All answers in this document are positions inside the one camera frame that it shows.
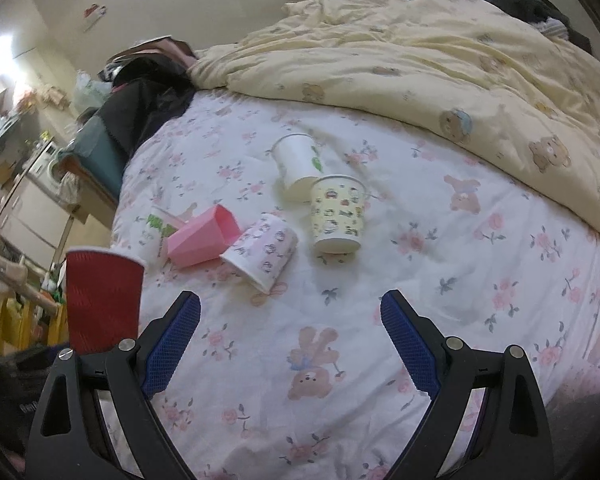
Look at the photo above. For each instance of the white washing machine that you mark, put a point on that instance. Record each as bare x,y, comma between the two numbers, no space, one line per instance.
43,170

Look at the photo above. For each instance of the black clothes pile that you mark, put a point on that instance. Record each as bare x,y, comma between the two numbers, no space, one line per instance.
148,90

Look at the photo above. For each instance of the white floral bed sheet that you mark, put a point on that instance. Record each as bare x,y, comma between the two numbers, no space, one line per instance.
304,382

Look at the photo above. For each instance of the yellow cartoon paper cup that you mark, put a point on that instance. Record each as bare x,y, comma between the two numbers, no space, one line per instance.
337,214

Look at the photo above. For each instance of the white leaf paper cup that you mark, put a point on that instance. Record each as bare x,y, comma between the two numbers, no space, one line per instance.
299,164

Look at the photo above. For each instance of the white plastic bag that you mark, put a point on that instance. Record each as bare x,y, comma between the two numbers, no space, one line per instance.
88,92

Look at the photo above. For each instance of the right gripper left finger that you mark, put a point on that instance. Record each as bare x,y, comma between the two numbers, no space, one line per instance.
69,438

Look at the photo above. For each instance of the red ripple paper cup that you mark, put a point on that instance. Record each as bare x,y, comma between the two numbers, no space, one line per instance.
103,290

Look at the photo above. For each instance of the cream bear duvet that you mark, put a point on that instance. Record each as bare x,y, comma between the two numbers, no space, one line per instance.
462,69

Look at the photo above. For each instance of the dark clothes by wall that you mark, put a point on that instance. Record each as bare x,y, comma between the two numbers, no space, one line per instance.
546,19

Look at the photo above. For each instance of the white pink patterned paper cup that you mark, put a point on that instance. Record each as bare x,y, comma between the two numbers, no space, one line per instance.
262,251

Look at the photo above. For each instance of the teal bed frame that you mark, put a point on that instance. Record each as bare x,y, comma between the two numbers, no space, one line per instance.
96,159

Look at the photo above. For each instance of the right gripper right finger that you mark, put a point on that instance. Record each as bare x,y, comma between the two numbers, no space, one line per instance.
511,437

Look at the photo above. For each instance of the pink plastic cup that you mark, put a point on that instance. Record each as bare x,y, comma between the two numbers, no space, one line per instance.
203,238

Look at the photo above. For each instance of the green white paper cup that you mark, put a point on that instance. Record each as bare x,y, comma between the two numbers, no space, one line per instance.
157,226

